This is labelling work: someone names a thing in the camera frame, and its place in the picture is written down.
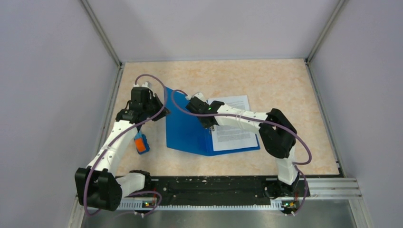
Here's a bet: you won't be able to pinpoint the white printed paper files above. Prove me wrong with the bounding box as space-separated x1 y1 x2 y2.
208 95 259 153

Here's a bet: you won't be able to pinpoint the blue plastic folder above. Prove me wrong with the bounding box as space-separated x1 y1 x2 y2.
165 88 260 156

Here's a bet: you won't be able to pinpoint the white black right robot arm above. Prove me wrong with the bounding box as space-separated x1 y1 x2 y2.
185 93 298 196

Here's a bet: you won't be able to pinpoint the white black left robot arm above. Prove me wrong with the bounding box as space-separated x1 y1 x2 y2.
75 83 170 211

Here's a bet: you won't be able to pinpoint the blue orange stapler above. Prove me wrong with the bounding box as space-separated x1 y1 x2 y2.
134 132 150 155

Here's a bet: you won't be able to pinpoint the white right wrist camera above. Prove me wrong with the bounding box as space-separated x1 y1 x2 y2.
185 92 207 103

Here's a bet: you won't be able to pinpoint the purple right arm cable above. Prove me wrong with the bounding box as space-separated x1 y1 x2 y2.
170 89 313 215

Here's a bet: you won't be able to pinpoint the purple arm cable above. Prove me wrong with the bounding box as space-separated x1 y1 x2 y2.
83 74 169 217
170 89 313 215

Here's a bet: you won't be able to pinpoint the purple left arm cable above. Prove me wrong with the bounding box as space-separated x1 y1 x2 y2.
83 74 169 217

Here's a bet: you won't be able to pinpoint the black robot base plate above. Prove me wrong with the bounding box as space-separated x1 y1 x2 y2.
140 176 310 207

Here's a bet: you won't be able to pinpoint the white slotted cable duct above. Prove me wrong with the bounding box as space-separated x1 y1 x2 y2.
116 199 285 211

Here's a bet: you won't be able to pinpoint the aluminium frame rail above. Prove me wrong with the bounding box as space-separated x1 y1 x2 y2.
75 178 363 200

